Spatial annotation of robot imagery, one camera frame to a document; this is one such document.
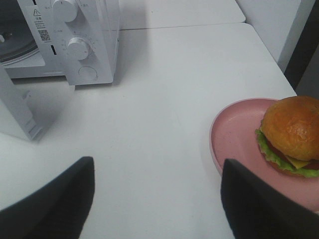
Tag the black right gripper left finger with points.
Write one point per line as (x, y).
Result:
(58, 210)

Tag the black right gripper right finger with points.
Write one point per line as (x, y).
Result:
(255, 210)

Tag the pink ceramic plate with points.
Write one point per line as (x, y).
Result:
(232, 136)

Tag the burger with lettuce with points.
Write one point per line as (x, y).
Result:
(288, 136)

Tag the white microwave door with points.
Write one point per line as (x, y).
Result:
(19, 116)

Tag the round white door button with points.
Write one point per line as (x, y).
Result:
(87, 73)

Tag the white timer knob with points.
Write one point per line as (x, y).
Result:
(78, 48)

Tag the glass microwave turntable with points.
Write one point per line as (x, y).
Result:
(17, 41)

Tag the white microwave oven body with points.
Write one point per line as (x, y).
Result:
(97, 22)

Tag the white warning label sticker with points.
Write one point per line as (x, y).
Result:
(39, 25)

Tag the upper white power knob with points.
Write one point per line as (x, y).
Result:
(65, 10)

